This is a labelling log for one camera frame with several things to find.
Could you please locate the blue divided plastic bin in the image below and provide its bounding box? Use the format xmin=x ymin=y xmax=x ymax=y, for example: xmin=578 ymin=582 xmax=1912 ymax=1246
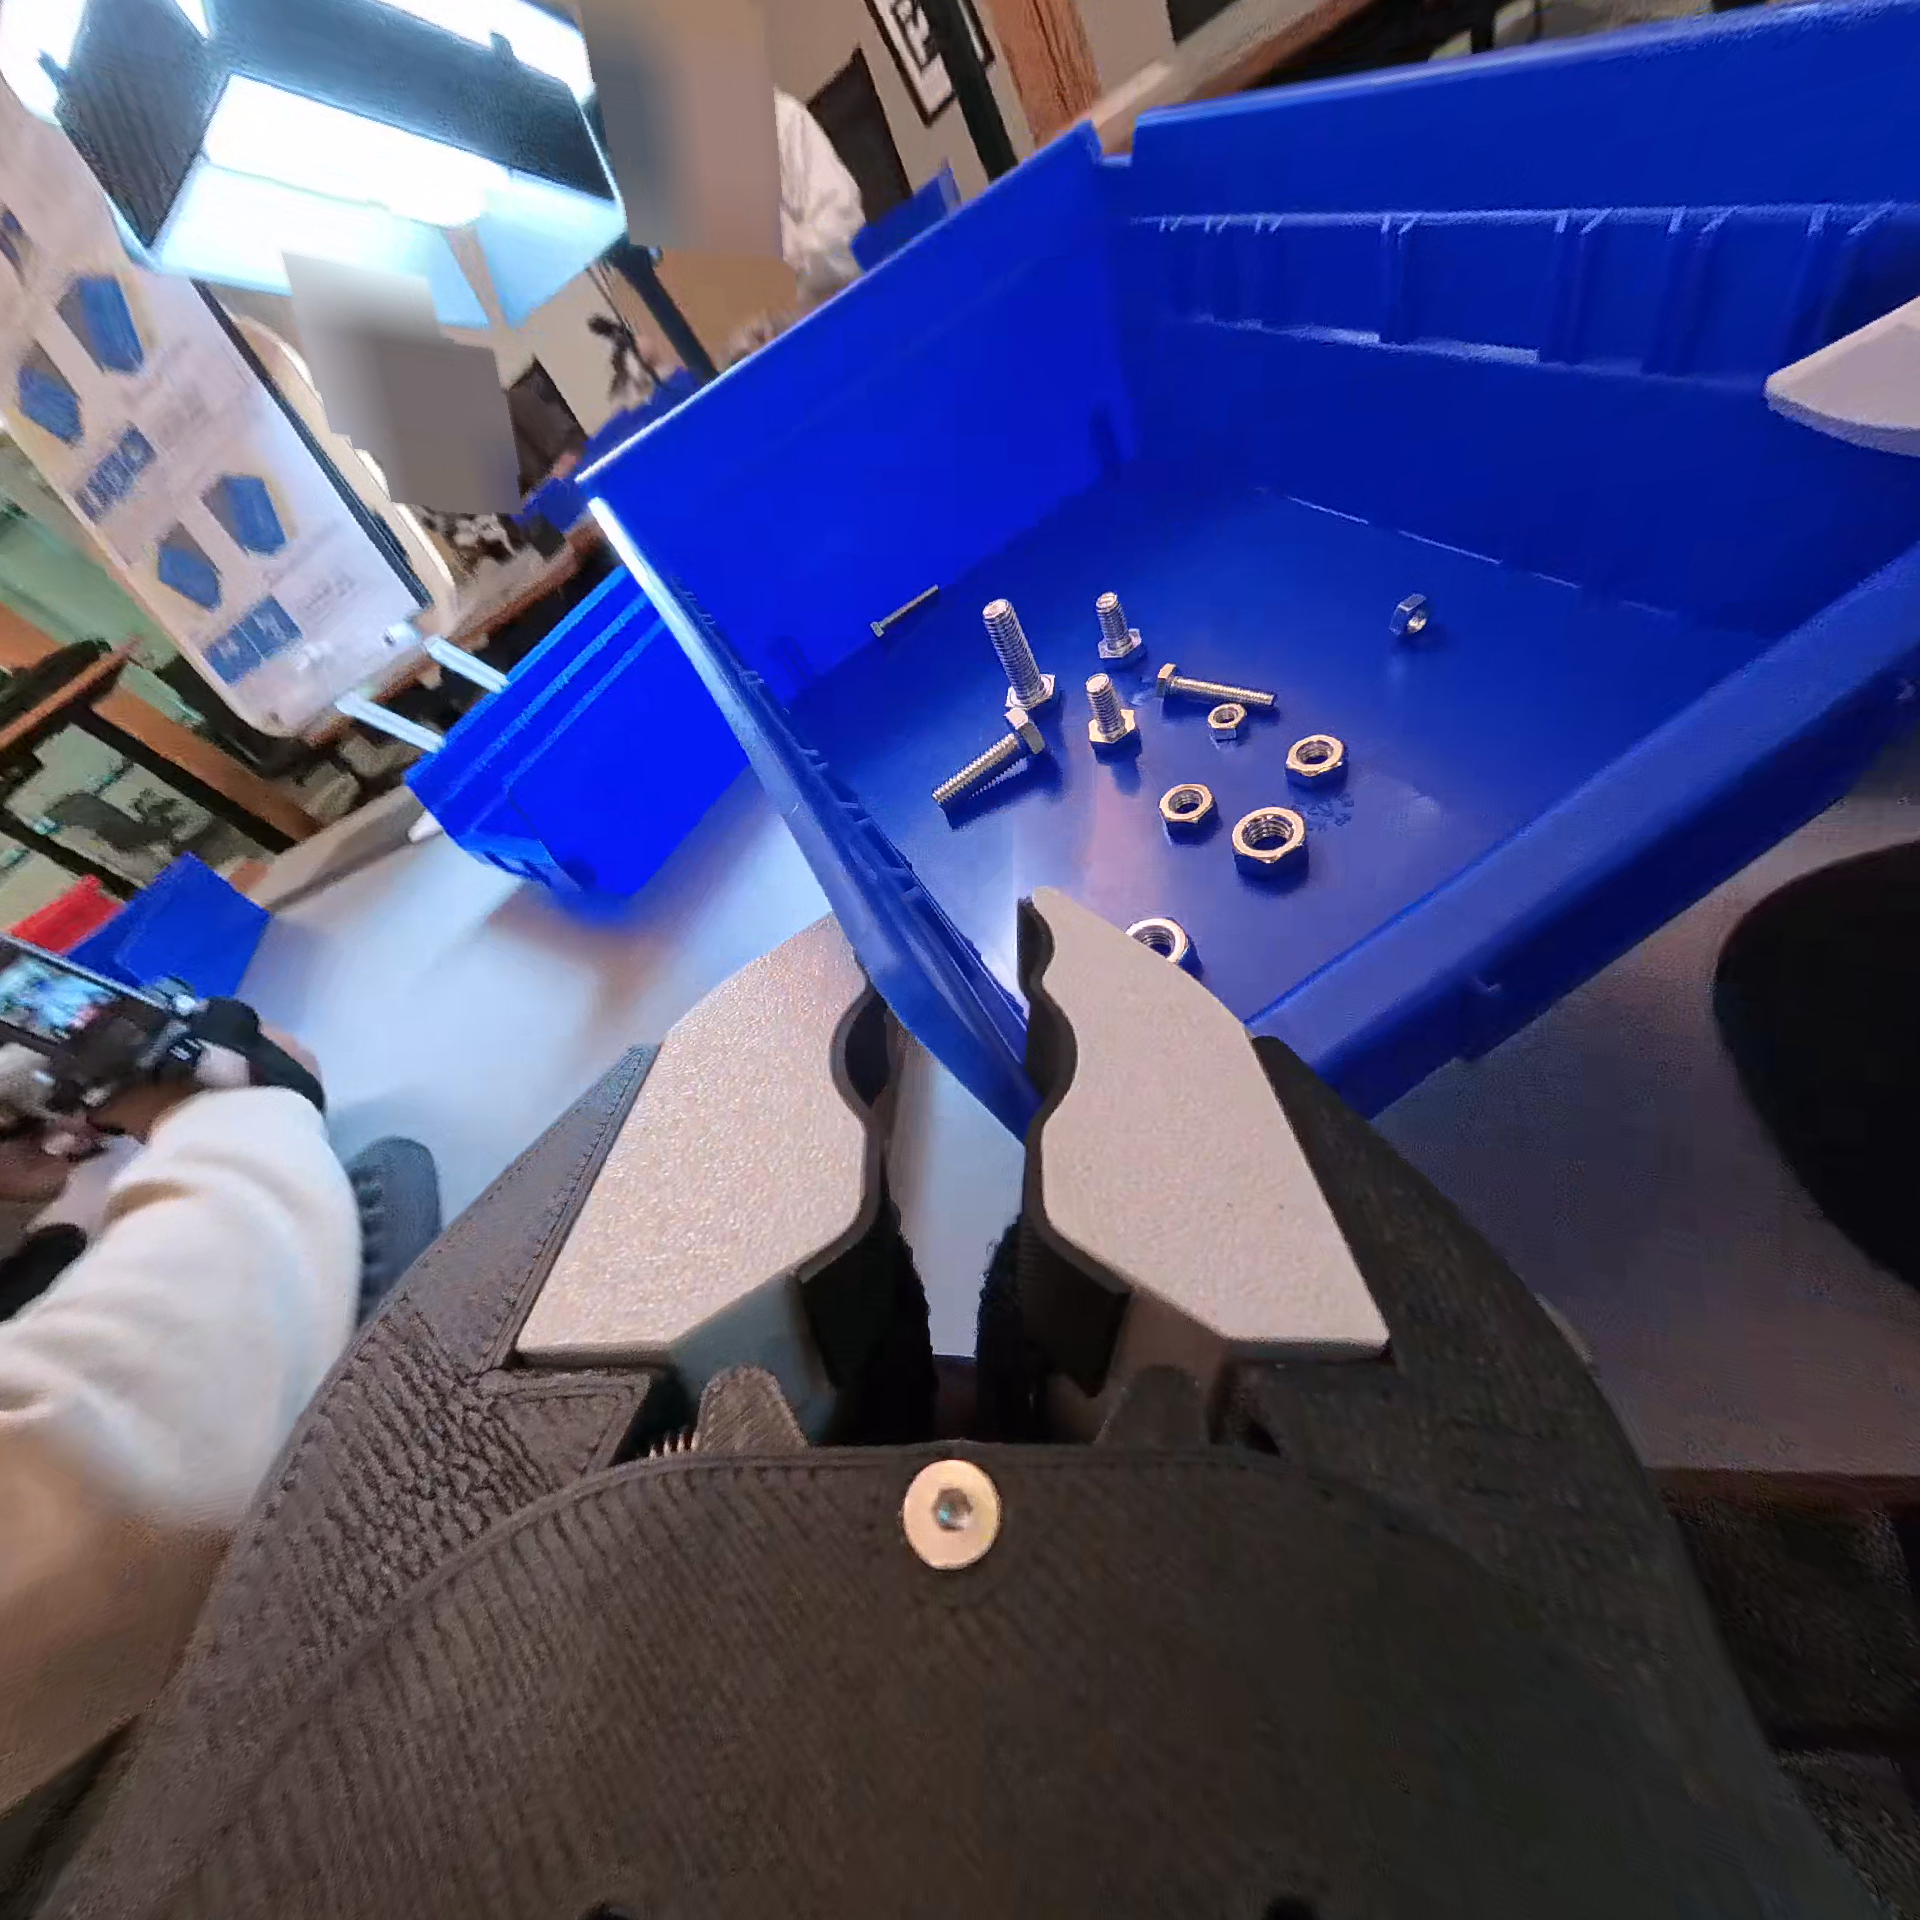
xmin=585 ymin=0 xmax=1920 ymax=1126

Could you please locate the black wrist rest pad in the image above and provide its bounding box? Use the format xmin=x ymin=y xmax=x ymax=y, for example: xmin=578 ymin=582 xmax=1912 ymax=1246
xmin=1711 ymin=841 xmax=1920 ymax=1209

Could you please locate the red plastic bin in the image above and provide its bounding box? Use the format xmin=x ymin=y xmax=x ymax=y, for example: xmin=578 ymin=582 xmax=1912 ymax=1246
xmin=0 ymin=877 xmax=127 ymax=956

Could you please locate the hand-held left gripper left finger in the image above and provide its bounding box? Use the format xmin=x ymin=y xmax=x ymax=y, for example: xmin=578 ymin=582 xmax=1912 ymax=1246
xmin=515 ymin=918 xmax=895 ymax=1369

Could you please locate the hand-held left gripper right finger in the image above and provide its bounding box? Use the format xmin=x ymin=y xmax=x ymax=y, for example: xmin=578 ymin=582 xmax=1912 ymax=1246
xmin=1015 ymin=890 xmax=1391 ymax=1416

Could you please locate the standing banner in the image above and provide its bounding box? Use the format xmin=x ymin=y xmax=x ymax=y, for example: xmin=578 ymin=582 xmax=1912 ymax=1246
xmin=0 ymin=84 xmax=422 ymax=736

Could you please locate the studio light panel on stand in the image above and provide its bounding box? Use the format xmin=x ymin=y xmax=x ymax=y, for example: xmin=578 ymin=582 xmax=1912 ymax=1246
xmin=55 ymin=0 xmax=632 ymax=302

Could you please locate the black smartphone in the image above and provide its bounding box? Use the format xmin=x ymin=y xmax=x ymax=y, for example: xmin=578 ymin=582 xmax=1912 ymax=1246
xmin=0 ymin=938 xmax=217 ymax=1107

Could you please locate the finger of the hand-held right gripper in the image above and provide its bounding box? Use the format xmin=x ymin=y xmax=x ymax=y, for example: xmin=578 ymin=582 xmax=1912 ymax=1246
xmin=1763 ymin=292 xmax=1920 ymax=457

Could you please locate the wooden office desk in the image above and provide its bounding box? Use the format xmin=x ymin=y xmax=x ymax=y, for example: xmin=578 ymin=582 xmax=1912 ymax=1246
xmin=0 ymin=616 xmax=318 ymax=858

